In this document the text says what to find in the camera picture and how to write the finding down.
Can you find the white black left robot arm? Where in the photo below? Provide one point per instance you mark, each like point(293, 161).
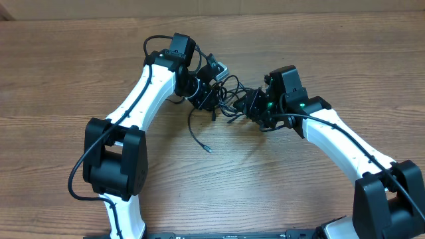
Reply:
point(115, 161)

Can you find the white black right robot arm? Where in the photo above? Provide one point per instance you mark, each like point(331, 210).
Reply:
point(389, 196)

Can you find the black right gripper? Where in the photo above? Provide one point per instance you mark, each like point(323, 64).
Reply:
point(253, 113)

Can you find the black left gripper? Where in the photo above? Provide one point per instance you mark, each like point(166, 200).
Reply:
point(204, 100)

